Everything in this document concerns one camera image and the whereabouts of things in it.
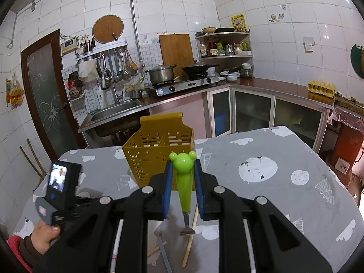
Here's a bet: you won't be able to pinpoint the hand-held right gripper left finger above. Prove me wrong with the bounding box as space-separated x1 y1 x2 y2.
33 159 174 273

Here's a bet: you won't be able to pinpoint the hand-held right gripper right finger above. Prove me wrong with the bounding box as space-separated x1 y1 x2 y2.
193 159 333 273

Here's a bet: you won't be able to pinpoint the green frog-handle fork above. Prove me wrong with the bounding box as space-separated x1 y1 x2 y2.
169 151 197 236

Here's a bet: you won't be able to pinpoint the yellow plastic utensil basket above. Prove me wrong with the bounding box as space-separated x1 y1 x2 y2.
122 113 197 192

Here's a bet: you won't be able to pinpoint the person's left hand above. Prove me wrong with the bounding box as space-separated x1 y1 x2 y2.
30 221 61 255

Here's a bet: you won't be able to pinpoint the wooden sticks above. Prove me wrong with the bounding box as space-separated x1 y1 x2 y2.
19 139 48 180

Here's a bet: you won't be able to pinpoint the grey printed tablecloth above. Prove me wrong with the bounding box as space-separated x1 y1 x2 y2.
13 126 356 273

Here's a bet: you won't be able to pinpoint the steel sink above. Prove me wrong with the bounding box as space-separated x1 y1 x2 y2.
77 99 151 137

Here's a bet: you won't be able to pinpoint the brown frosted glass door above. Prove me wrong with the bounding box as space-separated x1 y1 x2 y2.
20 30 87 160

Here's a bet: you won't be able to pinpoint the kitchen counter cabinet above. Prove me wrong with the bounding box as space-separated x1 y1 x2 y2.
148 78 335 152

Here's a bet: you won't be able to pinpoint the steel gas stove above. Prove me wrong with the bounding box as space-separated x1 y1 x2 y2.
146 74 221 97

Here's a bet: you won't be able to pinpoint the orange hanging bag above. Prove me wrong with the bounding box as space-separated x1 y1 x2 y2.
6 74 25 109

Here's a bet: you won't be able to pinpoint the large steel pot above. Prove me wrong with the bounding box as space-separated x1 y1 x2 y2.
145 64 177 85

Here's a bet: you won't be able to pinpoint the stack of white bowls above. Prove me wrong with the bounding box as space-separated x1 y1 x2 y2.
220 70 240 82

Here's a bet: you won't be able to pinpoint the chrome faucet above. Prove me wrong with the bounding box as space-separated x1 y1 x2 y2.
100 69 123 104

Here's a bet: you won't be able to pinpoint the white hanging cloth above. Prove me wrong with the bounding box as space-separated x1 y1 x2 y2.
78 61 97 82

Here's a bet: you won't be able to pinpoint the black wok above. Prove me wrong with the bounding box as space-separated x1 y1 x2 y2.
181 63 220 76

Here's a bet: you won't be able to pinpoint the glass jar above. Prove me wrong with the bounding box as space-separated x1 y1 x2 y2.
240 63 254 79

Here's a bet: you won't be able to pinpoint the hanging steel ladles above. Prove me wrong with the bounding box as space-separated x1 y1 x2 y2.
113 48 139 83

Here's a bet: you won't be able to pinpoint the wooden cutting board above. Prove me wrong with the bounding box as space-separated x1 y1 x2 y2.
158 33 194 77

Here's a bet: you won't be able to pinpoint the steel chopstick holder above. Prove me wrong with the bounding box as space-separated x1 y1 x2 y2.
81 35 96 55

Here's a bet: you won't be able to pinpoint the steel corner shelf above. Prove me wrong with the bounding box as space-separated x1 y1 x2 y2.
195 31 253 60

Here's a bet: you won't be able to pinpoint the yellow egg tray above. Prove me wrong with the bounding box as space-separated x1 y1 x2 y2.
308 79 336 95

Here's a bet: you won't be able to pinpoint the round wooden board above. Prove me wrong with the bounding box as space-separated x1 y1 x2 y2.
92 14 125 44

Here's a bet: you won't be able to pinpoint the grey utensil handle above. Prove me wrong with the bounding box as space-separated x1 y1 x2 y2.
156 232 173 273

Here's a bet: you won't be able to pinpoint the wire wall basket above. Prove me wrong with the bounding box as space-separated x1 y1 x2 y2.
66 71 85 103

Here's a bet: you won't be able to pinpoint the beige wall box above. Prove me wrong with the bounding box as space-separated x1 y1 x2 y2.
61 40 79 55

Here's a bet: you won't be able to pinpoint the steel wall rack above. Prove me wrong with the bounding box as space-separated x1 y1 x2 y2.
75 40 128 63

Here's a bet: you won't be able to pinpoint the yellow wall poster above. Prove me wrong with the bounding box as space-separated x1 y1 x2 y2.
230 13 247 33

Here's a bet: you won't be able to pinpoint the grey wall pipe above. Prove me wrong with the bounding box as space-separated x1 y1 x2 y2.
128 0 142 63

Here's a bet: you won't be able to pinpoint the green round wall object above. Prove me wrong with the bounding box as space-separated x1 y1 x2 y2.
350 44 364 80

